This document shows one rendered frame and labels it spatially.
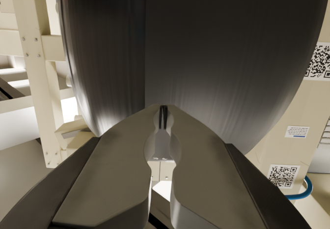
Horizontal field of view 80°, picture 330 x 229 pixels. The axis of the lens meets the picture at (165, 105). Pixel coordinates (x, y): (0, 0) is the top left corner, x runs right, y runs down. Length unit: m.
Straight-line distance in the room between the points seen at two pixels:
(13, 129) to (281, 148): 3.72
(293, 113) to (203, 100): 0.33
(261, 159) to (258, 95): 0.34
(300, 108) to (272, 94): 0.29
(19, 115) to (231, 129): 3.70
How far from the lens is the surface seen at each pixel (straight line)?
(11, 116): 3.82
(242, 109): 0.24
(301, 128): 0.55
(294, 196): 0.63
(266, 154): 0.55
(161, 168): 0.86
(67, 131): 1.02
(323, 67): 0.52
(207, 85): 0.21
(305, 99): 0.53
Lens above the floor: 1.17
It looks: 22 degrees up
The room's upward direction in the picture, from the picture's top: 177 degrees counter-clockwise
